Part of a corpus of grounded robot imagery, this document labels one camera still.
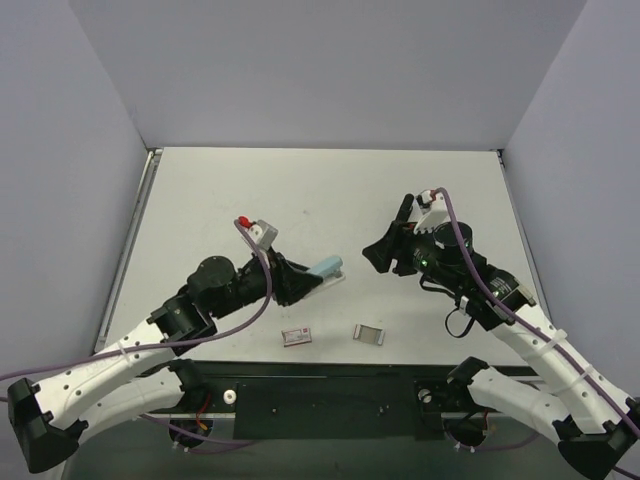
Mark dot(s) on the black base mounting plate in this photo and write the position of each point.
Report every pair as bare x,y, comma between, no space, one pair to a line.
269,401

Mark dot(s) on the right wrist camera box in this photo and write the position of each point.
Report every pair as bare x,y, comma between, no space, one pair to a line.
433,211

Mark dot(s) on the open staple box tray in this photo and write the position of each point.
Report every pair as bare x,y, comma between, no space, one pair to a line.
369,335

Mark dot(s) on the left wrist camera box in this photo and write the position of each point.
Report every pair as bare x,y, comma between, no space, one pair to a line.
263,234

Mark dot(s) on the light blue white stapler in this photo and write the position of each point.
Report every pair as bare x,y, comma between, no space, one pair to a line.
330,271

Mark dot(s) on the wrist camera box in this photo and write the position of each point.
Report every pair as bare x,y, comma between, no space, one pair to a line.
433,211
263,234

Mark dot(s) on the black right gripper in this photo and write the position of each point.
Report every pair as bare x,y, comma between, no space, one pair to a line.
400,245

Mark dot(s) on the red white staple box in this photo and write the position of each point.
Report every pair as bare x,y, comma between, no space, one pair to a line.
296,336

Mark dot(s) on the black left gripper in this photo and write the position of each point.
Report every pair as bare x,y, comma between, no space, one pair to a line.
281,280

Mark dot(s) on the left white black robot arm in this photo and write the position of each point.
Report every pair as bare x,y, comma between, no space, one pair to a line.
141,371

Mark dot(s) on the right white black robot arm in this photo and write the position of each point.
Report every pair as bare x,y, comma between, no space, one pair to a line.
592,422

